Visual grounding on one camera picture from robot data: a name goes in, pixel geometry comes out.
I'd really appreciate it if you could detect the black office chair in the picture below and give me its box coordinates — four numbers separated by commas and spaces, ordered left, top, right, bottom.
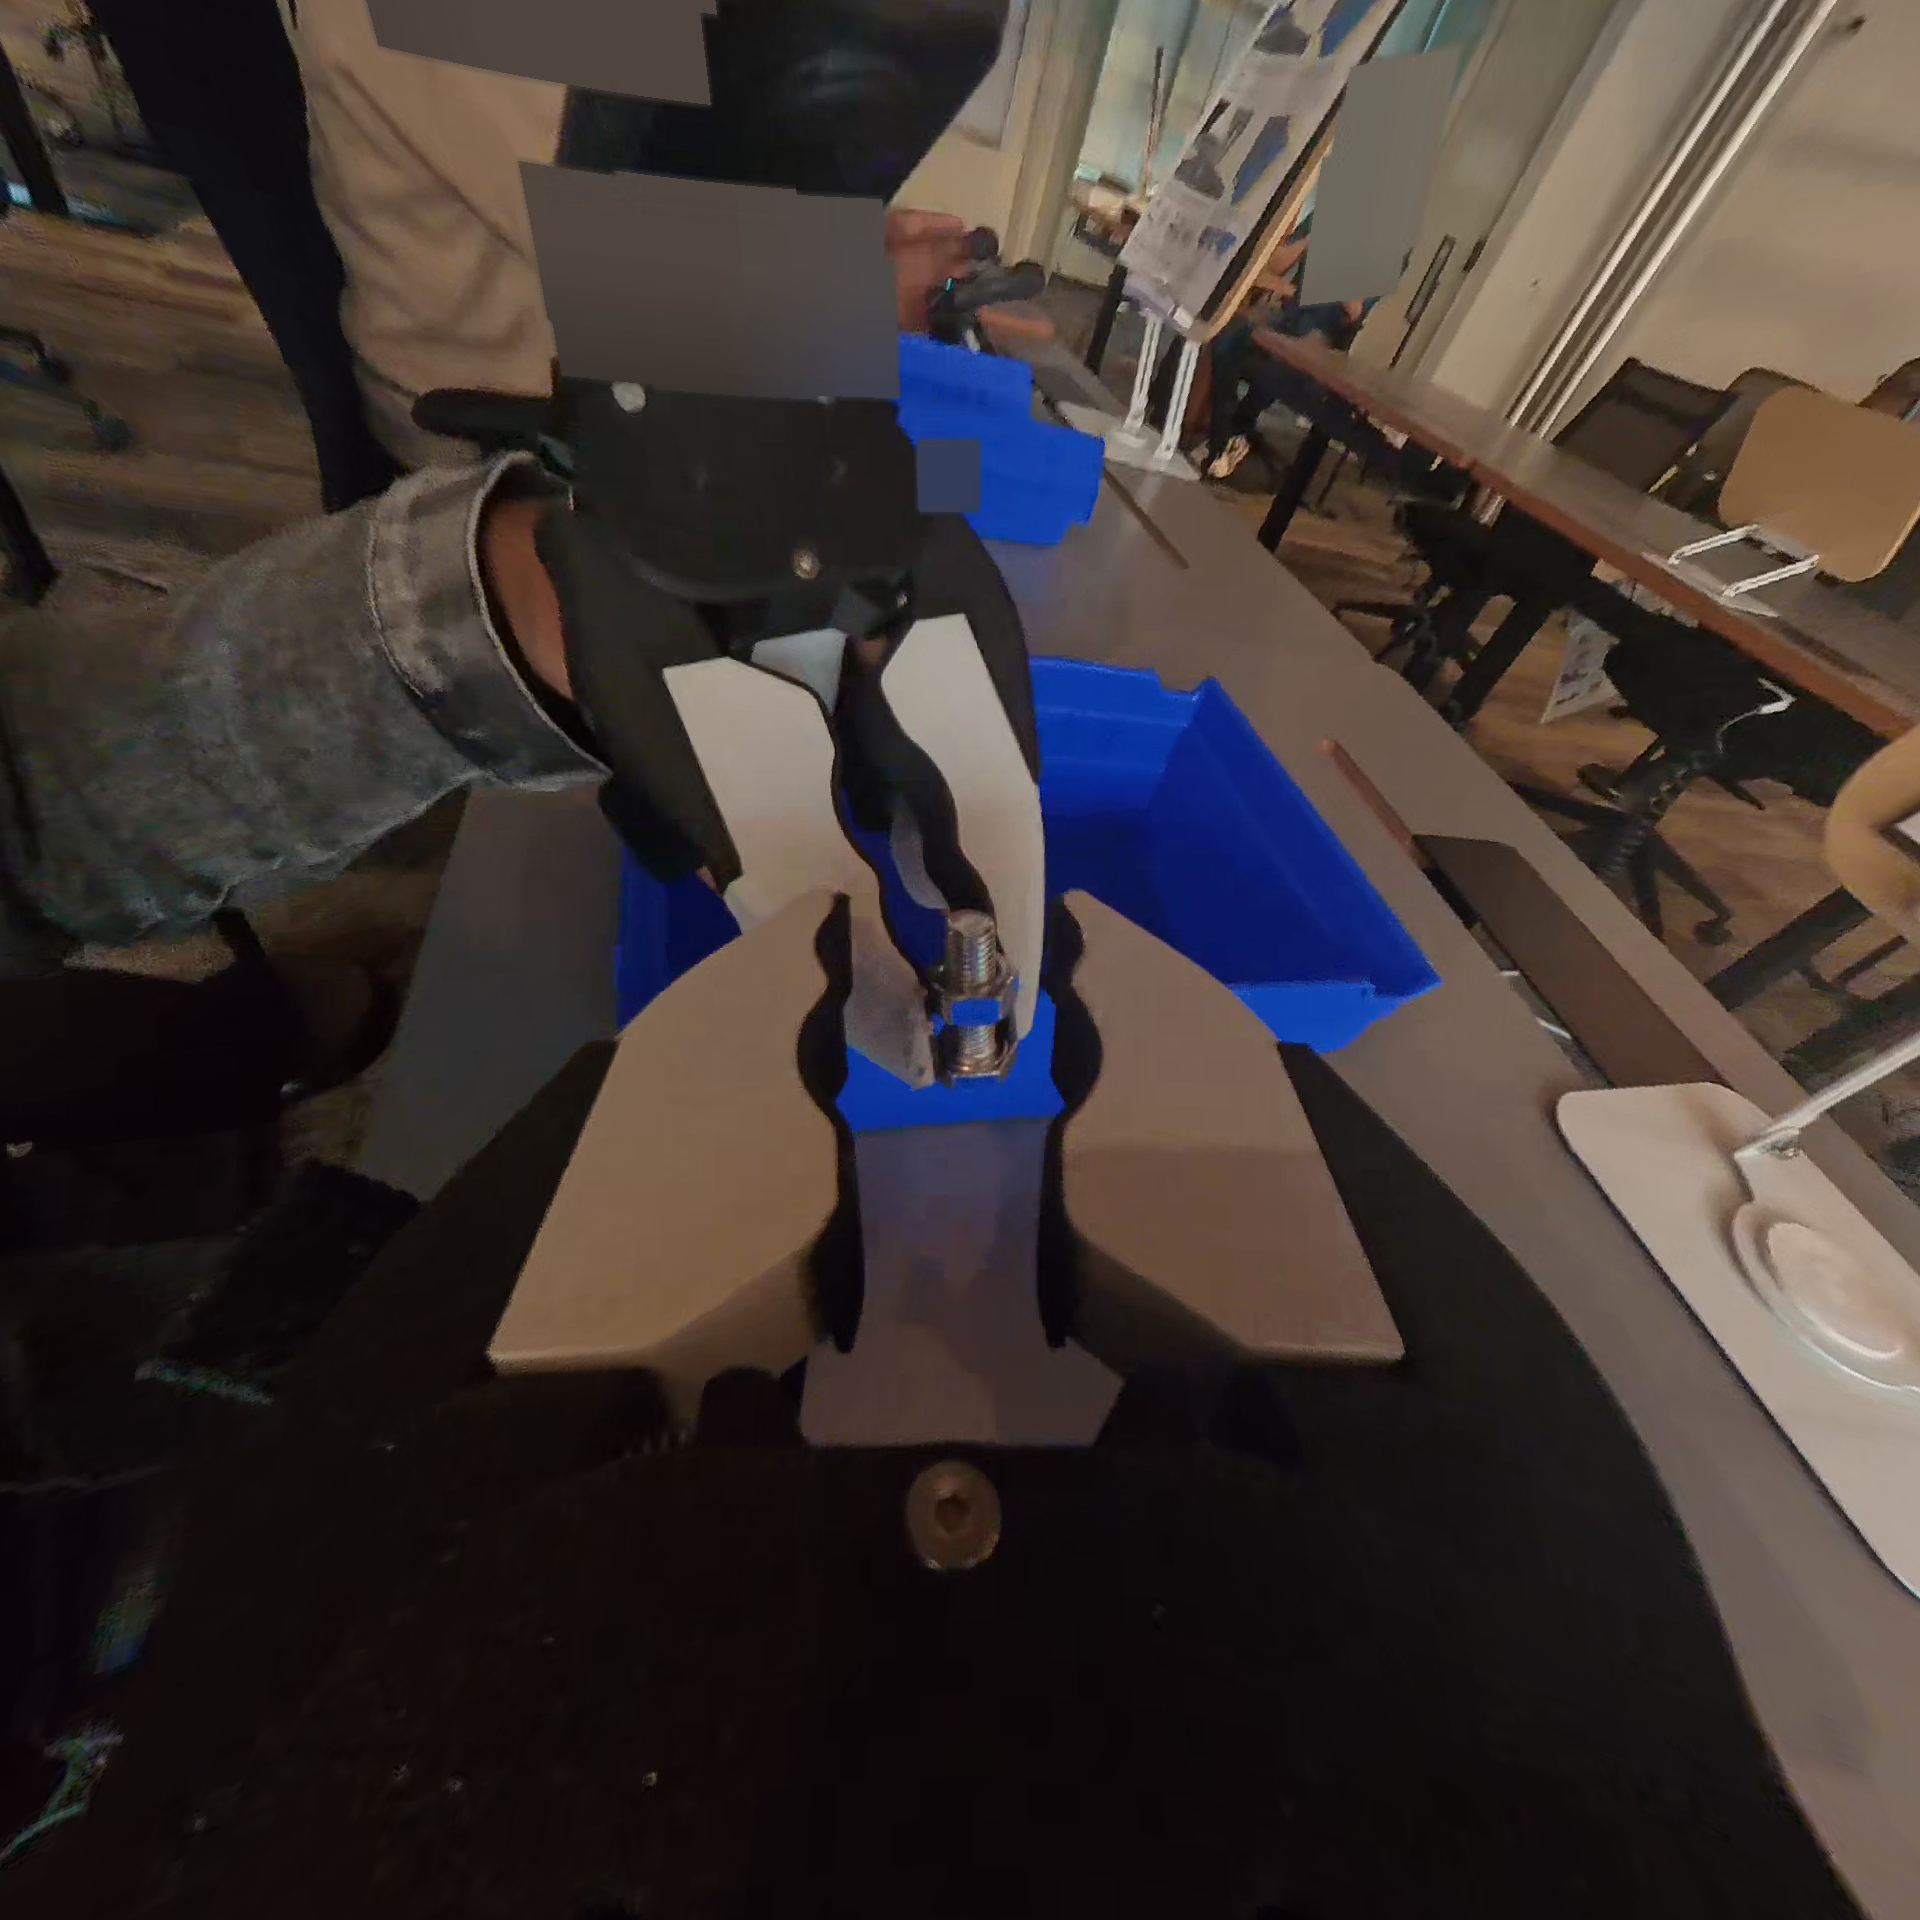
1552, 355, 1733, 483
1562, 601, 1801, 941

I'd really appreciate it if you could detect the black table cable hatch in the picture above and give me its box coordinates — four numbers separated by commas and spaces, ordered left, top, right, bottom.
1414, 826, 1720, 1088

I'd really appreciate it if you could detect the wooden desk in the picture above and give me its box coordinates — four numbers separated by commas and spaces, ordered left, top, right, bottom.
1256, 324, 1920, 738

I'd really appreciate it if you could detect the person's left hand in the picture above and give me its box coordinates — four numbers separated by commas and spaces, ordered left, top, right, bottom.
481, 498, 591, 710

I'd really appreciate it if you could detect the wooden board on stand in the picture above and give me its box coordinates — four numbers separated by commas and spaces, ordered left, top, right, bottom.
1645, 385, 1920, 602

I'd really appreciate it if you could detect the blue plastic bin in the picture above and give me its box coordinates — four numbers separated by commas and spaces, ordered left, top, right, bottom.
900, 335, 1110, 552
616, 654, 1444, 1133

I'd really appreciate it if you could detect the steel hex bolt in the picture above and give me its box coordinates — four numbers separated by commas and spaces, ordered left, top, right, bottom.
927, 905, 1027, 1085

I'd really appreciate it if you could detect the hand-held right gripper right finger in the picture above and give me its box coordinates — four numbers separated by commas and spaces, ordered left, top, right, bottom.
1035, 891, 1413, 1367

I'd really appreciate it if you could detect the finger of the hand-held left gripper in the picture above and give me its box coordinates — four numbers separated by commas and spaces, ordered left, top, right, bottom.
875, 616, 1055, 992
658, 631, 942, 1088

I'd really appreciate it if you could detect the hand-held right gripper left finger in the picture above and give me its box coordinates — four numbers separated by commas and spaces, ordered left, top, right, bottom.
487, 891, 866, 1382

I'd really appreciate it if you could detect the white poster stand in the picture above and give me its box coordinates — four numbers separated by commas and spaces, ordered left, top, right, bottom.
1116, 309, 1209, 483

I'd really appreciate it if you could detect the person's left forearm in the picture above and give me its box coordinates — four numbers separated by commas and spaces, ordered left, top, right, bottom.
0, 450, 617, 946

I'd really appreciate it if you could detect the printed poster board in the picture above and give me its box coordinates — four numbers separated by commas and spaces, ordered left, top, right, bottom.
1122, 0, 1404, 326

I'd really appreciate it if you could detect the wooden instruction board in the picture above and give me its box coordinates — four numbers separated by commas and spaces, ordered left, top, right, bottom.
1826, 743, 1920, 941

